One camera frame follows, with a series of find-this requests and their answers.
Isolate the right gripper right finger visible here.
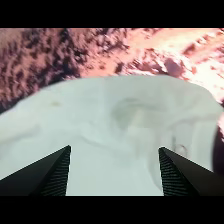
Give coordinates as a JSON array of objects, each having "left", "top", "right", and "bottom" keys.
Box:
[{"left": 157, "top": 146, "right": 224, "bottom": 197}]

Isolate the white garment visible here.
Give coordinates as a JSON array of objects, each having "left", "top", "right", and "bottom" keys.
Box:
[{"left": 0, "top": 74, "right": 224, "bottom": 197}]

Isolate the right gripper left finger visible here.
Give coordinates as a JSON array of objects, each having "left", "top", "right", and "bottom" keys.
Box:
[{"left": 0, "top": 144, "right": 72, "bottom": 197}]

